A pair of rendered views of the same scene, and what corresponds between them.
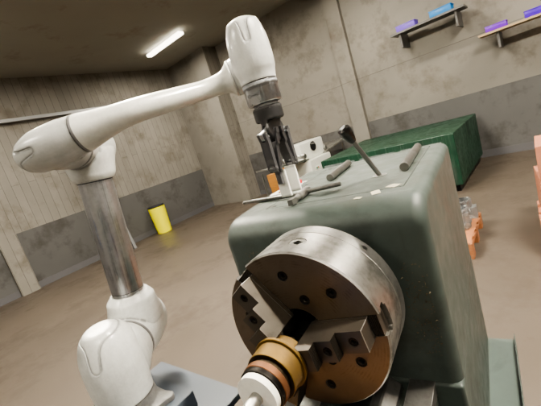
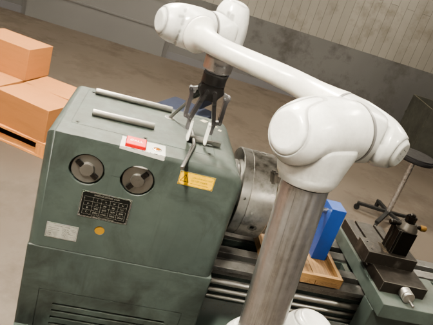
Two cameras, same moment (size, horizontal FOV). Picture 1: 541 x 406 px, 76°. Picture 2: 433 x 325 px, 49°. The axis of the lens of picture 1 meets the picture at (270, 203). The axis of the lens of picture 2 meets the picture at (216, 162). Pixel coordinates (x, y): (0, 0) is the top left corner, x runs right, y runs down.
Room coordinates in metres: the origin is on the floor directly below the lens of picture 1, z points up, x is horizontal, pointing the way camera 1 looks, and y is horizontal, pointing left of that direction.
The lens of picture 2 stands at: (1.88, 1.00, 1.81)
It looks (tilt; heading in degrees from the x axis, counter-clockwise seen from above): 22 degrees down; 224
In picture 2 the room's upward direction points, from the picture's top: 18 degrees clockwise
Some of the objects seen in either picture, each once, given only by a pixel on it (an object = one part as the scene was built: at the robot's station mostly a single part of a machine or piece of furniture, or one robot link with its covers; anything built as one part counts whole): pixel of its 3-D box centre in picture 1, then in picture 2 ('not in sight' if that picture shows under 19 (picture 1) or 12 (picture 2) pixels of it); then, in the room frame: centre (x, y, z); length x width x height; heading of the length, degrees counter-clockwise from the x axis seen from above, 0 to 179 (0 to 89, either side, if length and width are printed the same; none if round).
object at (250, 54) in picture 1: (249, 51); (226, 26); (0.92, -0.06, 1.64); 0.13 x 0.11 x 0.16; 177
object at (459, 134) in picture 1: (402, 160); not in sight; (5.63, -2.30, 0.39); 1.98 x 1.81 x 0.78; 48
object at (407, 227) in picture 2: not in sight; (408, 225); (0.17, 0.39, 1.14); 0.08 x 0.08 x 0.03
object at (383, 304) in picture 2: not in sight; (388, 271); (0.10, 0.38, 0.90); 0.53 x 0.30 x 0.06; 56
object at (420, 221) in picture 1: (361, 242); (140, 175); (0.96, -0.22, 1.06); 0.59 x 0.48 x 0.39; 146
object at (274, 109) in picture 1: (271, 123); (212, 86); (0.90, -0.06, 1.46); 0.08 x 0.07 x 0.09; 146
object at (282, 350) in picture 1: (275, 369); not in sight; (0.49, 0.07, 1.08); 0.09 x 0.09 x 0.09; 56
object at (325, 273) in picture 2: not in sight; (292, 248); (0.41, 0.12, 0.89); 0.36 x 0.30 x 0.04; 56
